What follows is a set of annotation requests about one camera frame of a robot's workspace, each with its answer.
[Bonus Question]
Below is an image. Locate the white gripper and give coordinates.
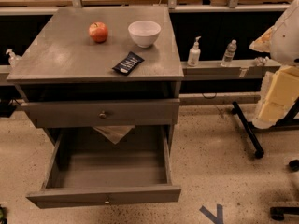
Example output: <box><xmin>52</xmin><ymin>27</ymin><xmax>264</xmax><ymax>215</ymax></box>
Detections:
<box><xmin>249</xmin><ymin>27</ymin><xmax>299</xmax><ymax>129</ymax></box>

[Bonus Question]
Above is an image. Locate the dark blue rxbar wrapper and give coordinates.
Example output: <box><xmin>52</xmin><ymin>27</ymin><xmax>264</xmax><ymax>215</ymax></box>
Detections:
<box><xmin>113</xmin><ymin>51</ymin><xmax>144</xmax><ymax>76</ymax></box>

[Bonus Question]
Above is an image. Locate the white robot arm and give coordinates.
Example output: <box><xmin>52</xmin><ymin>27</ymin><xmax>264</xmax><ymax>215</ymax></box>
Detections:
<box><xmin>249</xmin><ymin>0</ymin><xmax>299</xmax><ymax>129</ymax></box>

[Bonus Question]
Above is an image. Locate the closed top grey drawer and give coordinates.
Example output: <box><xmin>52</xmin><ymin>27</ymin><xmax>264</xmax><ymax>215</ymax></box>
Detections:
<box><xmin>21</xmin><ymin>99</ymin><xmax>179</xmax><ymax>128</ymax></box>

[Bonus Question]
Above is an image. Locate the grey wooden drawer cabinet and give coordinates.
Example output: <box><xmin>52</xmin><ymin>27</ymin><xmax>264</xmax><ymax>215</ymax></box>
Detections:
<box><xmin>7</xmin><ymin>7</ymin><xmax>183</xmax><ymax>143</ymax></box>

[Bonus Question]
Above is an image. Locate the open grey middle drawer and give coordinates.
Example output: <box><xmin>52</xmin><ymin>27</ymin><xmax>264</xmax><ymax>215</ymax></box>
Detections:
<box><xmin>27</xmin><ymin>126</ymin><xmax>181</xmax><ymax>208</ymax></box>

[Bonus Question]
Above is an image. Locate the crumpled clear plastic wrapper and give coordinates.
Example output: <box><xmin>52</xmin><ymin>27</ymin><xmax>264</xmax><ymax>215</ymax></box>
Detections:
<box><xmin>253</xmin><ymin>56</ymin><xmax>270</xmax><ymax>66</ymax></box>

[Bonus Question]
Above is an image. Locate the clear plastic water bottle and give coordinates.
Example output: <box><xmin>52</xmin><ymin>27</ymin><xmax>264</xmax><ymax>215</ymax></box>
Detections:
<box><xmin>221</xmin><ymin>39</ymin><xmax>237</xmax><ymax>67</ymax></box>

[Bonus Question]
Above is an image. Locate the white pump lotion bottle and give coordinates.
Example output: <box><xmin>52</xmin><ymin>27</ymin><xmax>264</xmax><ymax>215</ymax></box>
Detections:
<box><xmin>187</xmin><ymin>36</ymin><xmax>201</xmax><ymax>67</ymax></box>

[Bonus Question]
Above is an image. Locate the white ceramic bowl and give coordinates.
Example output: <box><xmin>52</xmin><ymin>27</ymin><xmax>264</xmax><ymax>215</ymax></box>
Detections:
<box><xmin>128</xmin><ymin>21</ymin><xmax>162</xmax><ymax>48</ymax></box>

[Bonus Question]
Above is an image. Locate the red apple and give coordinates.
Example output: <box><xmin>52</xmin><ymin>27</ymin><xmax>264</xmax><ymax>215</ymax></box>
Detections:
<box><xmin>89</xmin><ymin>22</ymin><xmax>108</xmax><ymax>43</ymax></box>

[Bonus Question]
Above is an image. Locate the brown paper sheet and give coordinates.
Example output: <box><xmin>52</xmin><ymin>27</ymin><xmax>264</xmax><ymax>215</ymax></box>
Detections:
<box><xmin>94</xmin><ymin>126</ymin><xmax>135</xmax><ymax>145</ymax></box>

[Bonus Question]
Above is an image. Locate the clear pump sanitizer bottle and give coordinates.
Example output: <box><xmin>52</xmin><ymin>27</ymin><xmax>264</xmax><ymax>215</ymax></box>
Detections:
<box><xmin>6</xmin><ymin>49</ymin><xmax>21</xmax><ymax>67</ymax></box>

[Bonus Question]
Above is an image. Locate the black metal stand frame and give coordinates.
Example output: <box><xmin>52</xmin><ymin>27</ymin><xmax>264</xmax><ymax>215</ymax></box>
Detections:
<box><xmin>232</xmin><ymin>98</ymin><xmax>299</xmax><ymax>159</ymax></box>

